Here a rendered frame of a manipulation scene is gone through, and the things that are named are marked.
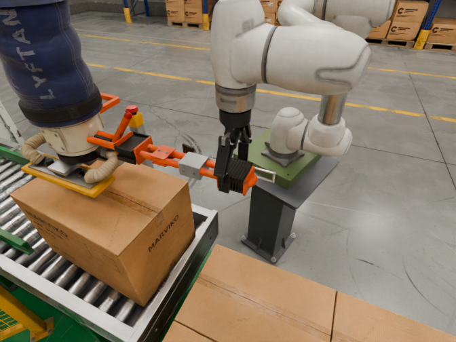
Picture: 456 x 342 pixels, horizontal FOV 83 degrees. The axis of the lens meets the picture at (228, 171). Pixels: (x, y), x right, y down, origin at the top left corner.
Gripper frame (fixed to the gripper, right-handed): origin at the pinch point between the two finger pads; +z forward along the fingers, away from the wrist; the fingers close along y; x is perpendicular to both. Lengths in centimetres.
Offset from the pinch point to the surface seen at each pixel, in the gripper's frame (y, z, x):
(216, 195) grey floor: -96, 122, -56
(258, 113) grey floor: -261, 122, -72
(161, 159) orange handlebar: 4.1, -1.0, -21.5
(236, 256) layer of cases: -15, 67, -4
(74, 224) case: 20, 27, -53
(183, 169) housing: 4.2, 0.5, -14.0
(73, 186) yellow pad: 15, 11, -50
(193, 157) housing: -0.3, -1.4, -13.0
